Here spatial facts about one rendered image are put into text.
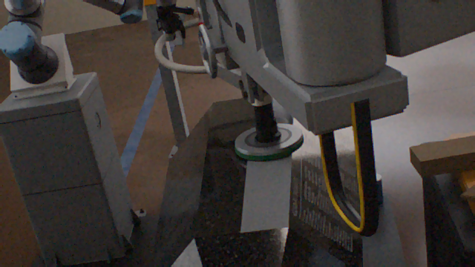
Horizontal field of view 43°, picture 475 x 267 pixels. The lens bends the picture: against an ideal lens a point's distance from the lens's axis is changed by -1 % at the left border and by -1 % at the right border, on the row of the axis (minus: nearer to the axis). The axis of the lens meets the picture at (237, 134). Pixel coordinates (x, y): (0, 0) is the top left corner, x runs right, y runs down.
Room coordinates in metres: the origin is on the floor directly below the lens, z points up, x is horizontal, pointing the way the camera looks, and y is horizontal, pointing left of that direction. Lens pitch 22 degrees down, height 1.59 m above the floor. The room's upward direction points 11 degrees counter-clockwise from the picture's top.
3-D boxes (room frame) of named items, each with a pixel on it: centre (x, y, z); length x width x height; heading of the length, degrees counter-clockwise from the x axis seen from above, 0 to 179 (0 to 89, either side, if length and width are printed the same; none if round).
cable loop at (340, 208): (1.10, -0.21, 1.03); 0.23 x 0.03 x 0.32; 10
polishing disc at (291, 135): (1.75, -0.09, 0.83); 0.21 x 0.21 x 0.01
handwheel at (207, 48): (1.61, 0.00, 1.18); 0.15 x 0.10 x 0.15; 10
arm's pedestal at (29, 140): (2.75, 0.84, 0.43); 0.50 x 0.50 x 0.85; 86
